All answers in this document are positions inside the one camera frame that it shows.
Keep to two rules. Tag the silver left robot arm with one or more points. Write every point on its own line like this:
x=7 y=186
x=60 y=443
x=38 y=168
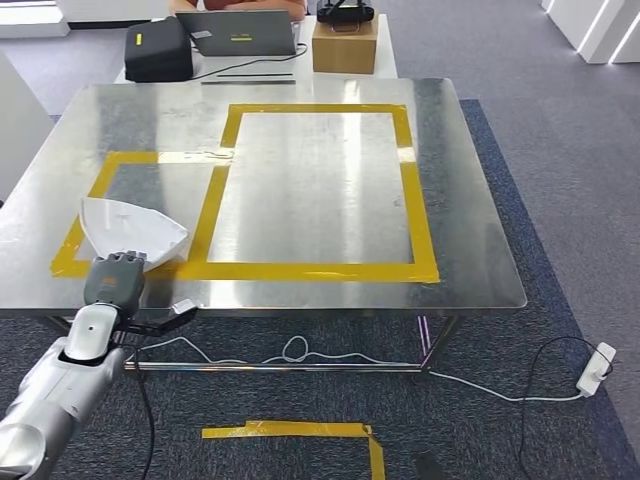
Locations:
x=65 y=384

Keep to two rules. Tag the black left camera bracket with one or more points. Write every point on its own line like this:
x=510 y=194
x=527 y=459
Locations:
x=160 y=321

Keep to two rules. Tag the grey laptop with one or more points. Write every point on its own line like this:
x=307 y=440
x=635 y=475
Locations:
x=240 y=33

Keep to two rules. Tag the person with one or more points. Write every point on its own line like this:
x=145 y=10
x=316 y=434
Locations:
x=240 y=3

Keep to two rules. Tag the black right camera bracket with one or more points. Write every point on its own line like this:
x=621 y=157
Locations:
x=429 y=467

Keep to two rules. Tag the brown cardboard box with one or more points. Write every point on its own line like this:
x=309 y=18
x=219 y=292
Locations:
x=345 y=53

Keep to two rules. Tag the white cabinet block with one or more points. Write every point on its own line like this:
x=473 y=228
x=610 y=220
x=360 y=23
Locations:
x=20 y=126

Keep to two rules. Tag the steel workbench table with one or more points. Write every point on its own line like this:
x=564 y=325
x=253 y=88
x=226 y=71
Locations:
x=324 y=199

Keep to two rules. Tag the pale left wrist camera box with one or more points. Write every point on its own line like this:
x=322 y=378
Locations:
x=184 y=307

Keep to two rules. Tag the black handheld controller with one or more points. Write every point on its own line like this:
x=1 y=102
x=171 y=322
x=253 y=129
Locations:
x=345 y=13

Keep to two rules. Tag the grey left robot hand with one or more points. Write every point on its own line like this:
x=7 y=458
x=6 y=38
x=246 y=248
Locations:
x=115 y=281

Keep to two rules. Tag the white power strip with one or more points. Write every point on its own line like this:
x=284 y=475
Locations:
x=596 y=370

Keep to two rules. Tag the black zip case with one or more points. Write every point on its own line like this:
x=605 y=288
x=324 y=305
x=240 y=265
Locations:
x=157 y=50

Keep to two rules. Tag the white curved plastic part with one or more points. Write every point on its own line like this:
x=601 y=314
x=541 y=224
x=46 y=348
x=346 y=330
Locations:
x=135 y=232

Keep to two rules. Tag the white desk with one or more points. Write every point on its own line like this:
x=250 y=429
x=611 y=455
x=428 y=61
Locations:
x=387 y=53

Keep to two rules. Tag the white lit display plinth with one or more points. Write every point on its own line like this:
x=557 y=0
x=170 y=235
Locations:
x=30 y=16
x=600 y=26

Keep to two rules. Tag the black camera bracket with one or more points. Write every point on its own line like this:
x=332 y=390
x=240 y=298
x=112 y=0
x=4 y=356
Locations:
x=160 y=321
x=429 y=467

